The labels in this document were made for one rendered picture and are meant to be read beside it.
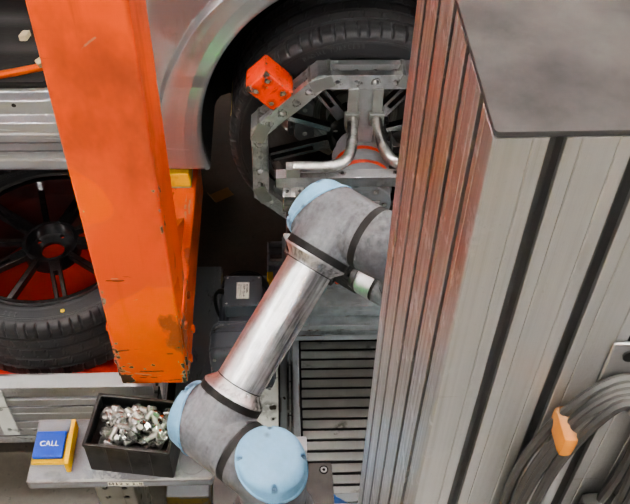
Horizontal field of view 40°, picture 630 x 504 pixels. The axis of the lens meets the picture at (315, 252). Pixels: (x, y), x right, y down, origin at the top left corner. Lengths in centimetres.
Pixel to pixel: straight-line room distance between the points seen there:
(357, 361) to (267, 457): 135
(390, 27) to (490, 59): 160
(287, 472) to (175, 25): 111
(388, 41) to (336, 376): 111
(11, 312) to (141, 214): 78
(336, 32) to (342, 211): 71
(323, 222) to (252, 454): 40
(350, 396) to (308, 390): 13
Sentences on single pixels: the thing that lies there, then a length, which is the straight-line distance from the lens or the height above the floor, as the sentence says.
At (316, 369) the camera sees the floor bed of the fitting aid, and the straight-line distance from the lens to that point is 280.
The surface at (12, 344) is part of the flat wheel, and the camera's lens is 246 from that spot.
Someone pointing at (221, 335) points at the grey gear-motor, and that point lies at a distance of 239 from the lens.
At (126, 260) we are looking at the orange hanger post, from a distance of 183.
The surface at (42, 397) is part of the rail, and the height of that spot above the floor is 34.
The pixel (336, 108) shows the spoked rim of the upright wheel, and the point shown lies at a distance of 221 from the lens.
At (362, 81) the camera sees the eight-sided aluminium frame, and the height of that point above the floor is 110.
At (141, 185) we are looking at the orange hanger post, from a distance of 168.
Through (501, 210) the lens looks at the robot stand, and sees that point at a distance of 49.
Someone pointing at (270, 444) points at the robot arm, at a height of 105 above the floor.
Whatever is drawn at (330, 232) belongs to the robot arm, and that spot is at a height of 126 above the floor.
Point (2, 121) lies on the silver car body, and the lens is 234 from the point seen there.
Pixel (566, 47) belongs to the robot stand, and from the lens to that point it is 52.
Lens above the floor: 231
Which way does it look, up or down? 47 degrees down
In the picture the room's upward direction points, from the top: 2 degrees clockwise
